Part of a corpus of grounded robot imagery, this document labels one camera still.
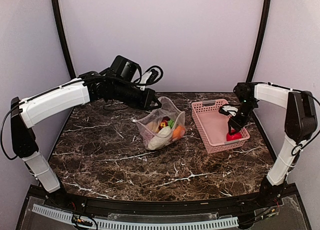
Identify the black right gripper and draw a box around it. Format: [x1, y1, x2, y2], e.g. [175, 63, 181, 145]
[228, 99, 258, 135]

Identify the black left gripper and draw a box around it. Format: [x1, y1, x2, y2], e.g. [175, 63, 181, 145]
[112, 79, 163, 111]

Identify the red tomato toy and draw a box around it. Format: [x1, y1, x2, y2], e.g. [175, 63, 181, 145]
[226, 130, 242, 142]

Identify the orange fruit toy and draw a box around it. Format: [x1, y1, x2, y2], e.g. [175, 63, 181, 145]
[172, 125, 186, 141]

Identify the small green radish leaf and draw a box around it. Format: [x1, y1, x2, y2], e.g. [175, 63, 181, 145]
[167, 119, 175, 128]

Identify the clear zip top bag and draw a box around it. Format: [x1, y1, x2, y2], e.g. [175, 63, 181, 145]
[134, 96, 186, 151]

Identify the wrinkled white radish toy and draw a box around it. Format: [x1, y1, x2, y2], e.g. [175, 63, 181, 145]
[147, 126, 172, 150]

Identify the yellow peach toy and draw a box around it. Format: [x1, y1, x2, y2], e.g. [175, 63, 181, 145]
[146, 122, 159, 133]

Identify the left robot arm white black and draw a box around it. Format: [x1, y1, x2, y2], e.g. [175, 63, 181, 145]
[5, 55, 164, 208]

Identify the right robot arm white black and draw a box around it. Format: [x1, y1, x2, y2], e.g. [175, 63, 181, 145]
[219, 82, 320, 207]

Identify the pink plastic basket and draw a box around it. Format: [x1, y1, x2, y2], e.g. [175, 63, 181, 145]
[191, 99, 250, 154]

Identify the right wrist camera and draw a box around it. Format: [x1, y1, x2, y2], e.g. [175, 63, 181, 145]
[218, 104, 238, 116]

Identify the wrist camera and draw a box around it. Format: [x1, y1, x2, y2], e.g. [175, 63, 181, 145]
[218, 104, 238, 116]
[140, 69, 159, 85]

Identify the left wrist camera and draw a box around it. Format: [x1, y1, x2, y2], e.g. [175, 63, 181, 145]
[140, 69, 159, 85]

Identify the right black frame post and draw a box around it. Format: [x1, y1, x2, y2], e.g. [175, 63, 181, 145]
[245, 0, 271, 82]

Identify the black frame post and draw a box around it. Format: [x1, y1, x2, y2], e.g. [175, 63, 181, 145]
[245, 0, 271, 82]
[51, 0, 76, 79]

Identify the left black frame post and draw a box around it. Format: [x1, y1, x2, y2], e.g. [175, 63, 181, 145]
[51, 0, 76, 79]

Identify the black front rail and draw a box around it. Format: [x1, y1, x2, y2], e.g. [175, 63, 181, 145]
[54, 193, 261, 216]

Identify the white slotted cable duct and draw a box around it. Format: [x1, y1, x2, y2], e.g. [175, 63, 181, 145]
[32, 204, 239, 230]

